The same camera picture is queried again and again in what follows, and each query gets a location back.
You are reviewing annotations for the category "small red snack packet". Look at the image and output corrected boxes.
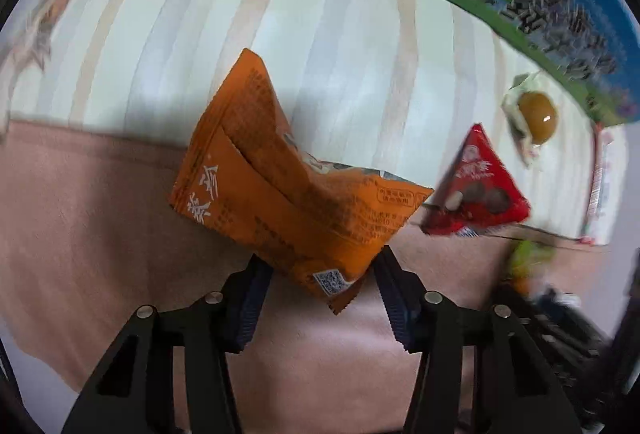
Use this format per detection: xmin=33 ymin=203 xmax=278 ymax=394
xmin=420 ymin=123 xmax=532 ymax=238

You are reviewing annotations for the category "cat print striped blanket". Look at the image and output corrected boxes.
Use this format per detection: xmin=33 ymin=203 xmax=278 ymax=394
xmin=0 ymin=0 xmax=636 ymax=434

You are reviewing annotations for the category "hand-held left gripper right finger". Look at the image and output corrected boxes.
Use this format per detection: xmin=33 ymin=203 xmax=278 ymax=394
xmin=372 ymin=247 xmax=584 ymax=434

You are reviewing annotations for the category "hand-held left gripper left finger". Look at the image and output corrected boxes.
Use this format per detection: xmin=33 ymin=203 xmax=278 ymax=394
xmin=61 ymin=254 xmax=274 ymax=434

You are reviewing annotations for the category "orange snack packet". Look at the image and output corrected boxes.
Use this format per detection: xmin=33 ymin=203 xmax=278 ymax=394
xmin=167 ymin=48 xmax=435 ymax=316

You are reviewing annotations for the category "clear bag of coloured candy balls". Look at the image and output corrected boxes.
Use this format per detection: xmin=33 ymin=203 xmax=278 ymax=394
xmin=505 ymin=239 xmax=558 ymax=297

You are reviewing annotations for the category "white and red strip packet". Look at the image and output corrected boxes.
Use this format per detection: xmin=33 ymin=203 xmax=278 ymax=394
xmin=581 ymin=127 xmax=629 ymax=246

